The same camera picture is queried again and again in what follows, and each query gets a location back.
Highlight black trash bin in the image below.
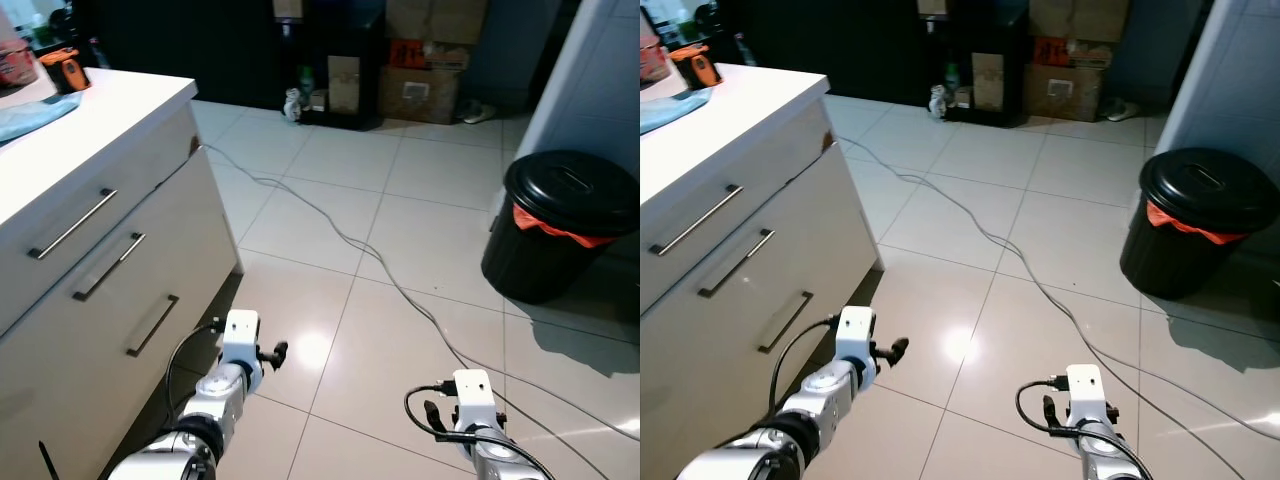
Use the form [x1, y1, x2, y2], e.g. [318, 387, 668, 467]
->
[1119, 147, 1280, 301]
[481, 150, 641, 306]

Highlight plain cardboard box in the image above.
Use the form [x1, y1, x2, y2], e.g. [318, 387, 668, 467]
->
[1030, 0, 1133, 43]
[385, 0, 491, 46]

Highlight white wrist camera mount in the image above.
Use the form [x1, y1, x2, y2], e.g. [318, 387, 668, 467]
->
[836, 306, 877, 369]
[1064, 364, 1109, 429]
[452, 370, 498, 433]
[222, 310, 261, 373]

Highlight metal drawer handle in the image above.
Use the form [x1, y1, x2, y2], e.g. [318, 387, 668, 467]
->
[756, 291, 815, 354]
[72, 232, 147, 302]
[27, 188, 118, 261]
[648, 184, 744, 257]
[126, 294, 181, 358]
[697, 229, 776, 299]

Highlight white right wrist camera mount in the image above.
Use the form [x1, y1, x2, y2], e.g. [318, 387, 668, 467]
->
[1064, 364, 1109, 429]
[452, 370, 498, 433]

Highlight narrow upright cardboard box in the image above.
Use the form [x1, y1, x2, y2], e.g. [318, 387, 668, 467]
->
[328, 55, 363, 114]
[972, 52, 1006, 111]

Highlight orange bin liner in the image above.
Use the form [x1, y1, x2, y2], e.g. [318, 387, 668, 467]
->
[512, 203, 619, 249]
[1146, 200, 1251, 246]

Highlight red printed carton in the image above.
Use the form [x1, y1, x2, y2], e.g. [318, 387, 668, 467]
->
[388, 38, 471, 71]

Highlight red snack package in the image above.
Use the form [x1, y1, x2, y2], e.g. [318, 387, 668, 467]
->
[0, 38, 41, 89]
[640, 35, 671, 83]

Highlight white drawer cabinet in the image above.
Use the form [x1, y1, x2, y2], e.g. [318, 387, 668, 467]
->
[0, 68, 241, 480]
[640, 62, 883, 480]

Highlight orange black handheld device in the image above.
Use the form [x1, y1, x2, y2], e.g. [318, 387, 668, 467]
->
[670, 44, 723, 89]
[40, 47, 93, 95]

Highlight labelled cardboard box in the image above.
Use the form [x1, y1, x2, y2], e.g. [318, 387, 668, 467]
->
[378, 66, 463, 125]
[1022, 62, 1106, 123]

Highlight grey floor cable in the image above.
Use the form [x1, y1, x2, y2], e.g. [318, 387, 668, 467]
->
[203, 143, 641, 480]
[833, 133, 1280, 480]

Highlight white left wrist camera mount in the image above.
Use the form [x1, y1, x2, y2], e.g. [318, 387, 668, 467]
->
[222, 310, 261, 373]
[836, 306, 877, 369]

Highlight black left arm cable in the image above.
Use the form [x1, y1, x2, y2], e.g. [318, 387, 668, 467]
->
[165, 320, 229, 426]
[768, 316, 841, 416]

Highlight light blue cloth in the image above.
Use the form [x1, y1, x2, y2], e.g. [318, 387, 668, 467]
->
[0, 92, 83, 146]
[640, 87, 713, 136]

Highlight black shelf unit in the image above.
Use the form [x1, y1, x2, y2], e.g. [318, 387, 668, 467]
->
[270, 0, 386, 131]
[915, 0, 1031, 126]

